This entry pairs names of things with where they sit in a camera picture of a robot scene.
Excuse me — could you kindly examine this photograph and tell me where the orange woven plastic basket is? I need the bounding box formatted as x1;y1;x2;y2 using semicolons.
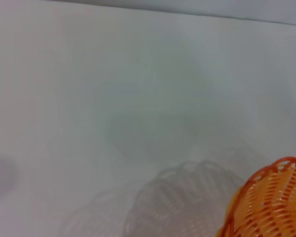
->
215;156;296;237

